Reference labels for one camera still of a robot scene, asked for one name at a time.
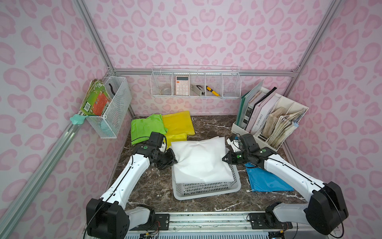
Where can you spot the bright yellow raincoat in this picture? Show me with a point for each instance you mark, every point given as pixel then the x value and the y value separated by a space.
pixel 174 138

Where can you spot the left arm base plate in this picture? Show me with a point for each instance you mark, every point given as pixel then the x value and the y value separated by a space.
pixel 158 222

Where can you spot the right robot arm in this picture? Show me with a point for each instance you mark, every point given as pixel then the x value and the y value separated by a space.
pixel 325 208

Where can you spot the white raincoat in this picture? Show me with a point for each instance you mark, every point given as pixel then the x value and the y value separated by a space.
pixel 201 161

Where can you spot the pink binder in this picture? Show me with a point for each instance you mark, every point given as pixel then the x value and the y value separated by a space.
pixel 261 111

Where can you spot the green folder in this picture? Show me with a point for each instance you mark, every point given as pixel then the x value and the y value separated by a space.
pixel 245 102

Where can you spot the white mesh wall basket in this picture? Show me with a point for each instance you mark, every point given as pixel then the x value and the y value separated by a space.
pixel 108 125

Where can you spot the mint green wall hook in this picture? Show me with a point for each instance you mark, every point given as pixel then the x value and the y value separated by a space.
pixel 78 119

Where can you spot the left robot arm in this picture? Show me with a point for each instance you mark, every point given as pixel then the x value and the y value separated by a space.
pixel 107 217

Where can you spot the green folded raincoat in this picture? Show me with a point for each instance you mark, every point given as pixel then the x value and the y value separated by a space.
pixel 141 129

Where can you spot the white wire wall shelf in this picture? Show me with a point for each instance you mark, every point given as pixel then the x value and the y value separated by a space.
pixel 224 80

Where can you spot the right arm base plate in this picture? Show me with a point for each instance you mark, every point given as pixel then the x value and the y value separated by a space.
pixel 266 221

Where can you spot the green and red booklet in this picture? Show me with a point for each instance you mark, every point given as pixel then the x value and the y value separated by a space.
pixel 96 100

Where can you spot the white plastic basket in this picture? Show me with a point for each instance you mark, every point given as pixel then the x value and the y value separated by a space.
pixel 200 190

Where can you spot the yellow utility knife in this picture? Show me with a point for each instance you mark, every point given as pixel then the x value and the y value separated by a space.
pixel 212 91

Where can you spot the pink calculator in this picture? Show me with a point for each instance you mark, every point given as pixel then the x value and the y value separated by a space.
pixel 182 86

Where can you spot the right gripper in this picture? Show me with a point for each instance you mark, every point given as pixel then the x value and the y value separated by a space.
pixel 235 157

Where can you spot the white file organizer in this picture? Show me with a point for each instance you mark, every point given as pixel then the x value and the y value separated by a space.
pixel 278 125

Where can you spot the golden yellow folded raincoat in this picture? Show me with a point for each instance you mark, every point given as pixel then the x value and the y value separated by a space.
pixel 178 123

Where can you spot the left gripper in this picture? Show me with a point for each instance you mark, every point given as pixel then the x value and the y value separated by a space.
pixel 166 157

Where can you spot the blue folded raincoat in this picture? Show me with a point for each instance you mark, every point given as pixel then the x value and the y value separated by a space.
pixel 263 181

